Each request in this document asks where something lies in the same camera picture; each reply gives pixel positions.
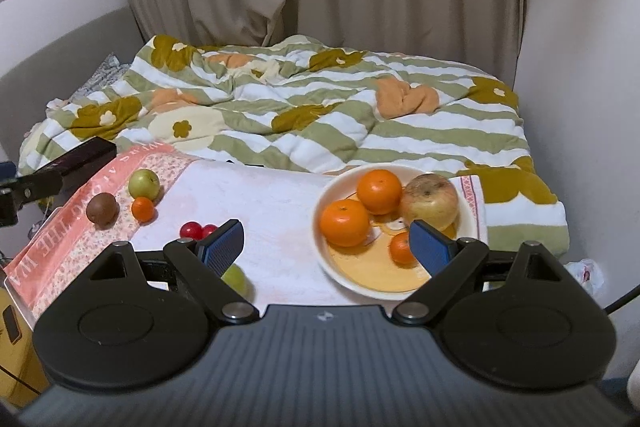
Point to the red cherry tomato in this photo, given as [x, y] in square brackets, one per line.
[208, 229]
[191, 230]

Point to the yellow cardboard box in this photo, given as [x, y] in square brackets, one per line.
[22, 376]

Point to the small orange mandarin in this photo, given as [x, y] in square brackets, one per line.
[143, 209]

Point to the small green apple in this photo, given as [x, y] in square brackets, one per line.
[235, 278]

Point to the small orange in bowl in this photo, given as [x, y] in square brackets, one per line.
[400, 252]

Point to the grey patterned pillow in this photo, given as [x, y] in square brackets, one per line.
[109, 71]

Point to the large orange mandarin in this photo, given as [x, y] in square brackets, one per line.
[380, 191]

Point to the pink floral table cloth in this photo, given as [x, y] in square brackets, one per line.
[274, 207]

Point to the white plastic bag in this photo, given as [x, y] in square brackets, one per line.
[588, 275]

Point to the brownish old apple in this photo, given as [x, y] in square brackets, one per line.
[430, 198]

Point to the cream fruit bowl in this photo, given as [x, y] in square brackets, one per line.
[368, 270]

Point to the large green apple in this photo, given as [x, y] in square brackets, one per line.
[144, 183]

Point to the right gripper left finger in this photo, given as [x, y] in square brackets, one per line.
[200, 267]

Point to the green striped floral duvet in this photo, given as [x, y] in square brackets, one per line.
[303, 106]

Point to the grey sofa headboard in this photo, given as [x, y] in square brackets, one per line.
[59, 69]

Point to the brown kiwi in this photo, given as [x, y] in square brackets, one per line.
[102, 210]

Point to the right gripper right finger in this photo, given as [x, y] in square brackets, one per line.
[451, 264]

